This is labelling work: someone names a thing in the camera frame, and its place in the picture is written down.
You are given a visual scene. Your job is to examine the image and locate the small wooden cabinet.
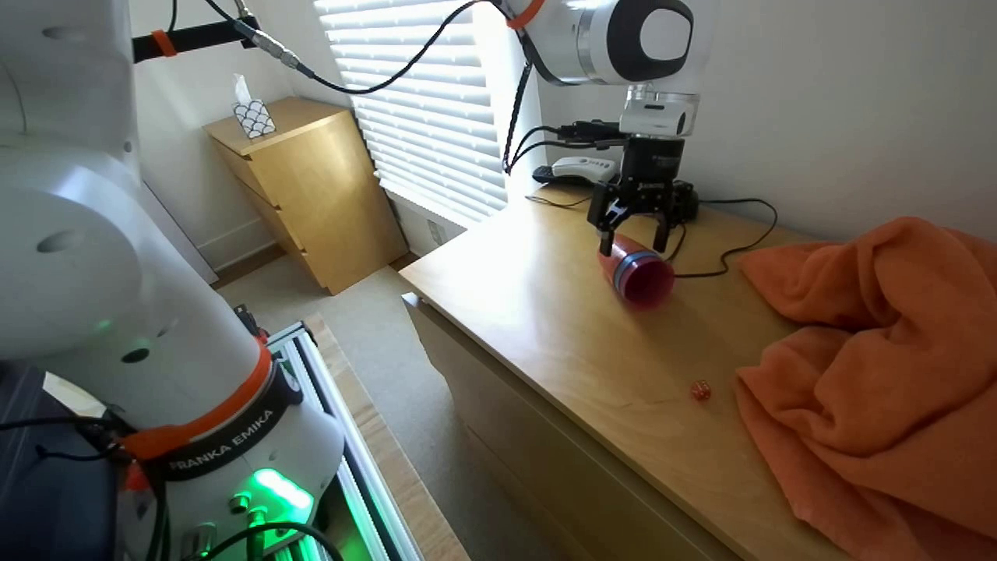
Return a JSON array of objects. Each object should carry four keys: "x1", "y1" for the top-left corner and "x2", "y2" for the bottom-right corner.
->
[{"x1": 202, "y1": 93, "x2": 411, "y2": 297}]

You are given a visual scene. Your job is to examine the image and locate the black bar with orange tape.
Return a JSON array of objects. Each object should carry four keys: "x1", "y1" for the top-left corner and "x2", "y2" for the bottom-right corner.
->
[{"x1": 130, "y1": 13, "x2": 263, "y2": 63}]

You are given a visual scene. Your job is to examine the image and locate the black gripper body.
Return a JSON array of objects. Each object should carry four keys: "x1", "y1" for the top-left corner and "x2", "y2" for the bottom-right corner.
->
[{"x1": 602, "y1": 135, "x2": 702, "y2": 228}]

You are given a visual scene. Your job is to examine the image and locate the orange fleece blanket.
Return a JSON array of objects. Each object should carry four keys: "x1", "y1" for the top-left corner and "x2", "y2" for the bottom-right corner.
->
[{"x1": 733, "y1": 216, "x2": 997, "y2": 561}]

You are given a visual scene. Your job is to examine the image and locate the white handheld device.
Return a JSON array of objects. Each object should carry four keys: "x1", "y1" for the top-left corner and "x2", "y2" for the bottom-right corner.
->
[{"x1": 547, "y1": 154, "x2": 622, "y2": 187}]

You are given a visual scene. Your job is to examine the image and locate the patterned tissue box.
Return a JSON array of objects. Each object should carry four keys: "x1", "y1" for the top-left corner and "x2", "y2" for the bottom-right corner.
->
[{"x1": 230, "y1": 71, "x2": 277, "y2": 142}]

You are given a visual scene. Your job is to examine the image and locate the red plastic cup purple rim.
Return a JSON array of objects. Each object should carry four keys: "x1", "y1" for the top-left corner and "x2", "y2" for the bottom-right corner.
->
[{"x1": 599, "y1": 235, "x2": 675, "y2": 312}]

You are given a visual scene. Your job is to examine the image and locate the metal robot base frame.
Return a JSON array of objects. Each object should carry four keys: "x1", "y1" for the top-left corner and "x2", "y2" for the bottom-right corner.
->
[{"x1": 230, "y1": 305, "x2": 422, "y2": 561}]

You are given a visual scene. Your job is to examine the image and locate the dark box beside robot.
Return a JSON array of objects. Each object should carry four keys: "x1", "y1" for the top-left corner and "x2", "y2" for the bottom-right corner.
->
[{"x1": 0, "y1": 361, "x2": 122, "y2": 561}]

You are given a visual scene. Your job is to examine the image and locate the light wooden dresser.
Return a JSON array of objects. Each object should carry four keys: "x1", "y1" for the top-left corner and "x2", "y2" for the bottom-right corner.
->
[{"x1": 398, "y1": 187, "x2": 867, "y2": 561}]

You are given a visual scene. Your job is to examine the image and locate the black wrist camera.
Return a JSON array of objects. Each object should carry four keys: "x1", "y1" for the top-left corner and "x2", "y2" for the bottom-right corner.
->
[{"x1": 559, "y1": 119, "x2": 630, "y2": 151}]

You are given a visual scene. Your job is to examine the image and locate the white window blinds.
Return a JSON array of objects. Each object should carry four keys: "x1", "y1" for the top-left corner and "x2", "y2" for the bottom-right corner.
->
[{"x1": 312, "y1": 0, "x2": 512, "y2": 230}]

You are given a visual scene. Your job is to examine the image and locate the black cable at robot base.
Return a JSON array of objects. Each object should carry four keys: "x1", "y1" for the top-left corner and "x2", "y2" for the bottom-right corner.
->
[{"x1": 196, "y1": 518, "x2": 347, "y2": 561}]

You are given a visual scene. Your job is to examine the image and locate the black robot wrist cable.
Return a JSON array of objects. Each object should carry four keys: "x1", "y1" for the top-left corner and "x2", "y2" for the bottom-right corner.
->
[{"x1": 198, "y1": 0, "x2": 569, "y2": 174}]

